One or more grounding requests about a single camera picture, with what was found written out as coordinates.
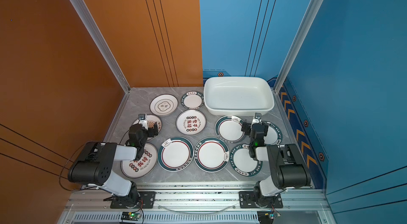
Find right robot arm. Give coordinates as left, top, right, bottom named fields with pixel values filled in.
left=242, top=122, right=312, bottom=208

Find right aluminium corner post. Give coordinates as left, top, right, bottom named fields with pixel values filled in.
left=273, top=0, right=324, bottom=94

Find green rim text plate front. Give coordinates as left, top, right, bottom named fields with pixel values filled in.
left=230, top=143, right=262, bottom=177

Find aluminium corner post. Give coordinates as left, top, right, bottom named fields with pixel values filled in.
left=70, top=0, right=130, bottom=94
left=273, top=0, right=324, bottom=94

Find white plastic bin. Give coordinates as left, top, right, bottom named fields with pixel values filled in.
left=203, top=76, right=275, bottom=116

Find left aluminium corner post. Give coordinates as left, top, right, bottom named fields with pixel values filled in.
left=70, top=0, right=130, bottom=94

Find right circuit board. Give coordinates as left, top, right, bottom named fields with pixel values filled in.
left=257, top=211, right=281, bottom=224

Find small green rim text plate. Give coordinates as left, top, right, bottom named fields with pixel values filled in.
left=181, top=91, right=204, bottom=110

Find white plate red characters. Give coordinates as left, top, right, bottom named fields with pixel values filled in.
left=176, top=110, right=207, bottom=136

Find aluminium rail frame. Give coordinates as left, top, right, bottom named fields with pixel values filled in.
left=59, top=181, right=335, bottom=224

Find white plate brown flower outline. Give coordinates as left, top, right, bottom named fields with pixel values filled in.
left=149, top=94, right=178, bottom=117

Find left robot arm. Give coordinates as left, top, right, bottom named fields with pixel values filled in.
left=67, top=120, right=159, bottom=208

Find plate with orange sunburst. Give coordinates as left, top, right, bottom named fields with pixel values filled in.
left=129, top=114, right=162, bottom=137

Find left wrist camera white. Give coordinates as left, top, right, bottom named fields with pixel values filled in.
left=138, top=113, right=146, bottom=122

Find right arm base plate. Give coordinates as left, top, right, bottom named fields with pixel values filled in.
left=238, top=191, right=284, bottom=209

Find large plate red characters circles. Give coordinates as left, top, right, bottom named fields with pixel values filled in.
left=121, top=143, right=158, bottom=178

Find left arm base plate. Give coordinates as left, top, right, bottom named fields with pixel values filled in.
left=110, top=191, right=156, bottom=210

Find green red rim plate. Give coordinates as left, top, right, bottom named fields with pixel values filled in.
left=215, top=115, right=246, bottom=143
left=194, top=137, right=230, bottom=173
left=158, top=137, right=194, bottom=172

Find left green circuit board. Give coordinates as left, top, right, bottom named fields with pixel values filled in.
left=120, top=211, right=144, bottom=224

